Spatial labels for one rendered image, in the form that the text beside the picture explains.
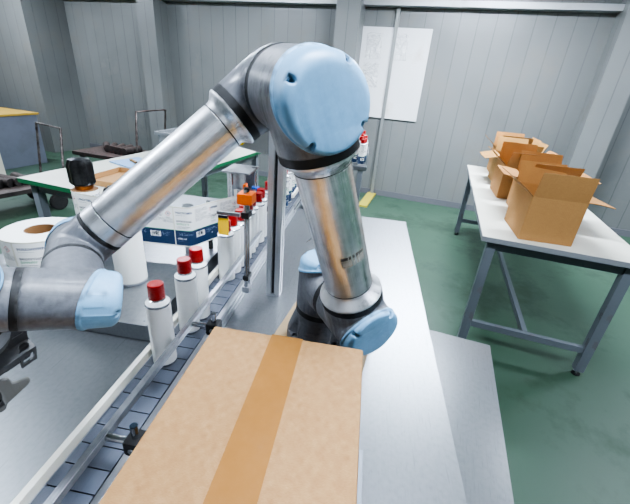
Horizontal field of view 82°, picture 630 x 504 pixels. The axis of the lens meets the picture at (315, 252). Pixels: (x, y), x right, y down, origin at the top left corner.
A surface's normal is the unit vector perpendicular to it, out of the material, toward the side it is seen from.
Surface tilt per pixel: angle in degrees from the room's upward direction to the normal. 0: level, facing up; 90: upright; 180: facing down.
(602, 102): 90
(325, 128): 86
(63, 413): 0
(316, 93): 86
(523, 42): 90
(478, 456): 0
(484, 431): 0
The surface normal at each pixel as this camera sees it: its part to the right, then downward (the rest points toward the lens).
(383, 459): 0.07, -0.90
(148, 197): 0.41, 0.42
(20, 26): -0.33, 0.39
